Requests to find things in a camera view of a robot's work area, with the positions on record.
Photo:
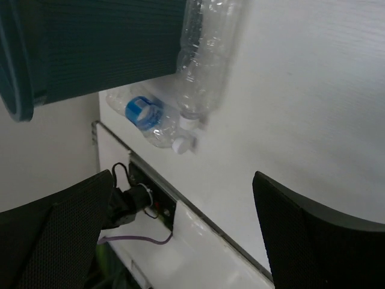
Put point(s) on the clear unlabelled plastic bottle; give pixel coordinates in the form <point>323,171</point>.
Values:
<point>206,44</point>

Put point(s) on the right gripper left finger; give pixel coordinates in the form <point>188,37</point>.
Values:
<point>50,243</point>

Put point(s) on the clear bottle blue label lying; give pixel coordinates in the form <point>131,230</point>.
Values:
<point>157,121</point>

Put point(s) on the dark teal plastic bin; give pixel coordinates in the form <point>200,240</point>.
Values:
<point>52,51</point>

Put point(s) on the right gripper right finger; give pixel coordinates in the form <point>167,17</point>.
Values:
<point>310,245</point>

